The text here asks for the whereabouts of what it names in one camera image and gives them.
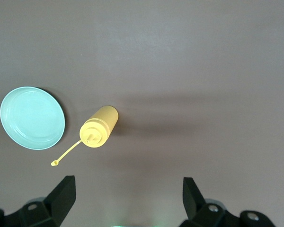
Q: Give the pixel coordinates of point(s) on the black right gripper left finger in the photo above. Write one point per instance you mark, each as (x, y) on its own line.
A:
(52, 208)

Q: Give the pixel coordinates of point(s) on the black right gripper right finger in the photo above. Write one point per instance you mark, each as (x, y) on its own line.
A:
(203, 215)

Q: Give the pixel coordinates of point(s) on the yellow squeeze mustard bottle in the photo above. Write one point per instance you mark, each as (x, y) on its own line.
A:
(101, 123)

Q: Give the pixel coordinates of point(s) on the mint green plate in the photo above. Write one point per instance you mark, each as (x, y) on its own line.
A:
(32, 118)

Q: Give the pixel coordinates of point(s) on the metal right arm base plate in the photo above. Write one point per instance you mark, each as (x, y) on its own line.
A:
(137, 226)

